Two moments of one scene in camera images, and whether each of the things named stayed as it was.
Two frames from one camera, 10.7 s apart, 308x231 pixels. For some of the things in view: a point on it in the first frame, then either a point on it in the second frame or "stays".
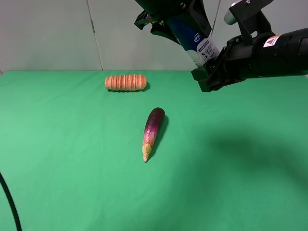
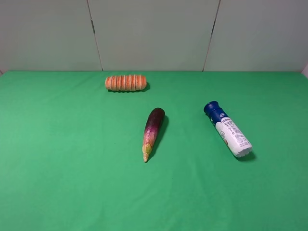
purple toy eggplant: (152, 131) stays
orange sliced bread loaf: (129, 82) stays
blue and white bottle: (200, 49) to (239, 145)
